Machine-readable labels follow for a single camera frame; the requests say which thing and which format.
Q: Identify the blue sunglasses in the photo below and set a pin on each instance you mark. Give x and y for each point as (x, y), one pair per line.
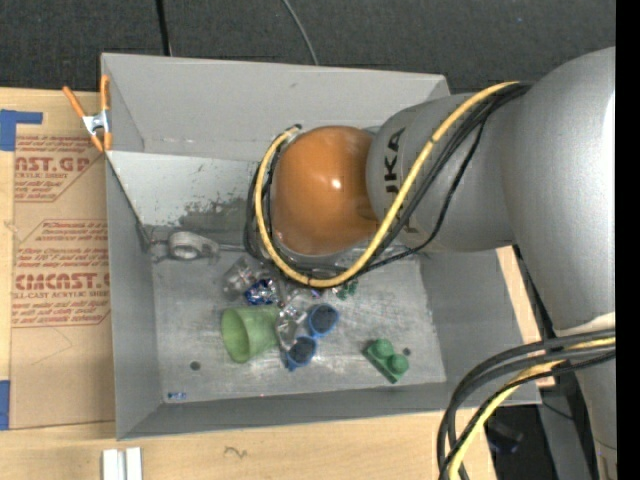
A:
(322, 320)

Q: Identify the grey metal bin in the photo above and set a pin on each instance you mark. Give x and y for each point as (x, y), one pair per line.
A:
(200, 103)

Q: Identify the brown cardboard board red print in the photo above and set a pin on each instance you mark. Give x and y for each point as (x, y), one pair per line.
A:
(55, 368)

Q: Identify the green toy brick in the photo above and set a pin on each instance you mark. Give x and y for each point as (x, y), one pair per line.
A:
(386, 359)

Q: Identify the blue shiny foil wrapper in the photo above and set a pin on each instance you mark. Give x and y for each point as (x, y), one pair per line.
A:
(260, 292)

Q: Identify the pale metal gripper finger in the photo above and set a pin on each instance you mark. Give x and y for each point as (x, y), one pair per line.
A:
(287, 332)
(299, 315)

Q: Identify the clear glass thing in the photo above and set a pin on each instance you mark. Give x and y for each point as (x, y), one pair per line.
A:
(239, 277)

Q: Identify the green plastic cup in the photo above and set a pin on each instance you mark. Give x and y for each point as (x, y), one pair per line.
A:
(250, 332)

